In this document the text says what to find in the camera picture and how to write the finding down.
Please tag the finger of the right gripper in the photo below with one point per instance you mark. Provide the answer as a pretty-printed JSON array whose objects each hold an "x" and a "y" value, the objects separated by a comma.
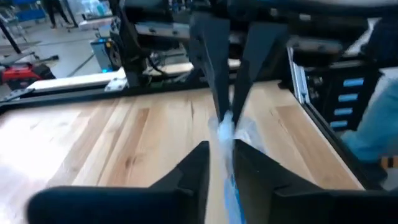
[
  {"x": 258, "y": 56},
  {"x": 214, "y": 56}
]

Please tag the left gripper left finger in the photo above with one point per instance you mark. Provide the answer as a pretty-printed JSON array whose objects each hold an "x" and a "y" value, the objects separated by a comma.
[{"x": 124, "y": 205}]

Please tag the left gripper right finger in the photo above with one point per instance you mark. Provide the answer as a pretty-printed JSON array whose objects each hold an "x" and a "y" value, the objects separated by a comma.
[{"x": 311, "y": 208}]

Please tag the blue elastic bandage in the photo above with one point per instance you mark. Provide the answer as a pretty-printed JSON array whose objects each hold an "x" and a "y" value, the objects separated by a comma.
[{"x": 233, "y": 202}]

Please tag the clear plastic zip bag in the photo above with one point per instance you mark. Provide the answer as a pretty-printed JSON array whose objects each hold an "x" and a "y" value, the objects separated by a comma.
[{"x": 225, "y": 133}]

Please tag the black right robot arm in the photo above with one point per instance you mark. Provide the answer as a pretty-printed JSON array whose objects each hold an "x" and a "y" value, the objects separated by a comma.
[{"x": 133, "y": 46}]

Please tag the black drawer cabinet blue labels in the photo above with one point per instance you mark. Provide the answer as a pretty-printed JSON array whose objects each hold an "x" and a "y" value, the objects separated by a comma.
[{"x": 332, "y": 102}]

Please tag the person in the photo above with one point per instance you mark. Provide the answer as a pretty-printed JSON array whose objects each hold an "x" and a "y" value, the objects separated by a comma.
[
  {"x": 51, "y": 12},
  {"x": 373, "y": 124}
]

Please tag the blue machine box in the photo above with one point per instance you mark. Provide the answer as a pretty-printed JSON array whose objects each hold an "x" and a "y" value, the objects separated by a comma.
[{"x": 101, "y": 56}]

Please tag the red toolbox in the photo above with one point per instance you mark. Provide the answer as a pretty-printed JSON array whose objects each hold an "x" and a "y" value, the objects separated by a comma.
[{"x": 21, "y": 73}]

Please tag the blue storage bin rack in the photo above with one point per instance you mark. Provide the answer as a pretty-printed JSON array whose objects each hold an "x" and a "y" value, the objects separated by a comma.
[{"x": 31, "y": 14}]

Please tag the silver aluminium bracket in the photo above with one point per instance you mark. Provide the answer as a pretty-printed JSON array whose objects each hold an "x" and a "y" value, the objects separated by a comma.
[{"x": 300, "y": 77}]

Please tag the white arm base bracket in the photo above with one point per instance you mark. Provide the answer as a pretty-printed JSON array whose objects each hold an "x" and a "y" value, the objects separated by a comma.
[{"x": 116, "y": 84}]

